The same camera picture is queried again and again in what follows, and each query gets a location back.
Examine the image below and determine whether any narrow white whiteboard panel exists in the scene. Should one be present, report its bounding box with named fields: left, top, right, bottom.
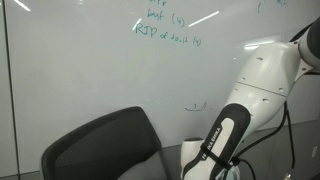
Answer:
left=0, top=0, right=20, bottom=178

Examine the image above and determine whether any black mesh office chair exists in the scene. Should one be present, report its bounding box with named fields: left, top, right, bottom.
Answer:
left=40, top=105, right=175, bottom=180

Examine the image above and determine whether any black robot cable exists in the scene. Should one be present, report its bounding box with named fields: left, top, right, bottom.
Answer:
left=232, top=99, right=297, bottom=180

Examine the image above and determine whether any large white whiteboard panel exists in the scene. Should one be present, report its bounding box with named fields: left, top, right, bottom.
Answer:
left=3, top=0, right=320, bottom=175

